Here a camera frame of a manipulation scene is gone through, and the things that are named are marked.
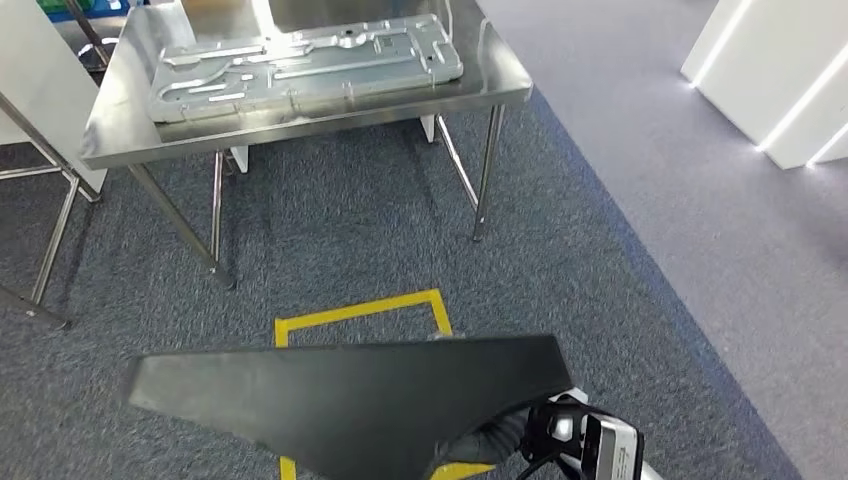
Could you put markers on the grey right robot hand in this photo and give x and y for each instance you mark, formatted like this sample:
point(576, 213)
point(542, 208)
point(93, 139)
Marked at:
point(493, 444)

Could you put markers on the black plastic plate part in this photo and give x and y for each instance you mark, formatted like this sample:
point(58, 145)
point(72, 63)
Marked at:
point(331, 404)

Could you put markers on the stainless steel workbench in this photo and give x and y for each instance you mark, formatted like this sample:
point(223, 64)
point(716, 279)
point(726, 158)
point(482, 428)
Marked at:
point(132, 132)

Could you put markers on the stamped grey metal panel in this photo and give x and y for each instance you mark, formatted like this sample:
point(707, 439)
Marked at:
point(298, 79)

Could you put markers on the white lit display plinth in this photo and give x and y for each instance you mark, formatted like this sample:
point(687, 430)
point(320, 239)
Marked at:
point(762, 66)

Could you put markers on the blue metal rack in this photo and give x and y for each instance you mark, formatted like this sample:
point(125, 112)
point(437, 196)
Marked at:
point(99, 13)

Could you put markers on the white board panel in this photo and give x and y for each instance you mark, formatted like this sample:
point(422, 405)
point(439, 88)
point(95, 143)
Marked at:
point(40, 66)

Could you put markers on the green plastic crate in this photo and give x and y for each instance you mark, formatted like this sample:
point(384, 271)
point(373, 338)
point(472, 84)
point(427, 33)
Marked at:
point(53, 5)

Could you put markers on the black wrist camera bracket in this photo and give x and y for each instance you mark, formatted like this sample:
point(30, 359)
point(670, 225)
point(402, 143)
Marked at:
point(540, 430)

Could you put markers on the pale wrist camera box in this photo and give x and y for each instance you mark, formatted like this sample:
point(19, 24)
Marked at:
point(616, 450)

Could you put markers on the steel frame table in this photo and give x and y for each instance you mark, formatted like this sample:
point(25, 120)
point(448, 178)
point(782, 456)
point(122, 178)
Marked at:
point(58, 232)

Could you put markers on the chrome stanchion post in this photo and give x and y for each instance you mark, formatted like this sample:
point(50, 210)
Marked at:
point(89, 33)

